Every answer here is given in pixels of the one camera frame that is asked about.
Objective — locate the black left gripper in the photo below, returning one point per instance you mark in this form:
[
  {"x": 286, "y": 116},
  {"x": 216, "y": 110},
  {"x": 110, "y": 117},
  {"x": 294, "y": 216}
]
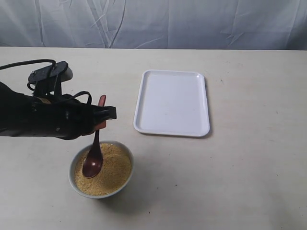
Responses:
[{"x": 67, "y": 117}]

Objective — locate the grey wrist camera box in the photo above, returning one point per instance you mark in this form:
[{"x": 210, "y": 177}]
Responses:
[{"x": 60, "y": 69}]

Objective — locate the white ceramic bowl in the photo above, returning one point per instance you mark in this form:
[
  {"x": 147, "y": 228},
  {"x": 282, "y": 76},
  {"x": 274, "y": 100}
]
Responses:
[{"x": 73, "y": 164}]

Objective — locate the grey-white backdrop curtain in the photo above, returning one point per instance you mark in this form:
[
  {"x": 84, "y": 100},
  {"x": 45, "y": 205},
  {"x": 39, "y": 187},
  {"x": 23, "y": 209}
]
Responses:
[{"x": 155, "y": 24}]

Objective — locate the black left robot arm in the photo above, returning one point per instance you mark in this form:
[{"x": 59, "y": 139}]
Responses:
[{"x": 14, "y": 111}]

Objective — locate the white rectangular plastic tray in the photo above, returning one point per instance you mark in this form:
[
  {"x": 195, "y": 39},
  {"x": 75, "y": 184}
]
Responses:
[{"x": 172, "y": 103}]

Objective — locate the yellow millet grains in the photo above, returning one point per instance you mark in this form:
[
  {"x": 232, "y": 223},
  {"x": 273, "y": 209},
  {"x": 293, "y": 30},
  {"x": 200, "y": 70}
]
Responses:
[{"x": 116, "y": 169}]

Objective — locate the dark red wooden spoon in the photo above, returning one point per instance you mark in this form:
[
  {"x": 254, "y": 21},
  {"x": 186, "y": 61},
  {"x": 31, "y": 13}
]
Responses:
[{"x": 94, "y": 160}]

